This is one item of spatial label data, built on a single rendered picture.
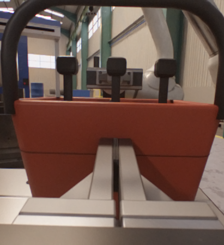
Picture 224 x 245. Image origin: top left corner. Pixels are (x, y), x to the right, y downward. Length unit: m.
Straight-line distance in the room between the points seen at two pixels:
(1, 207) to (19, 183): 0.05
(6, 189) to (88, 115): 0.18
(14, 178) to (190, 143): 0.26
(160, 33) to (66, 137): 0.53
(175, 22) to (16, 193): 9.82
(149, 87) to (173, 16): 9.36
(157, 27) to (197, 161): 0.51
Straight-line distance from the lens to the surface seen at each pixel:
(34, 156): 0.18
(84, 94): 9.73
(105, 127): 0.15
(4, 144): 1.30
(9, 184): 0.31
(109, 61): 0.20
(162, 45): 0.63
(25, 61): 5.49
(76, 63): 0.21
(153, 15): 0.65
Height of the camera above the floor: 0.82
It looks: 9 degrees down
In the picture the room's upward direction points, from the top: 2 degrees clockwise
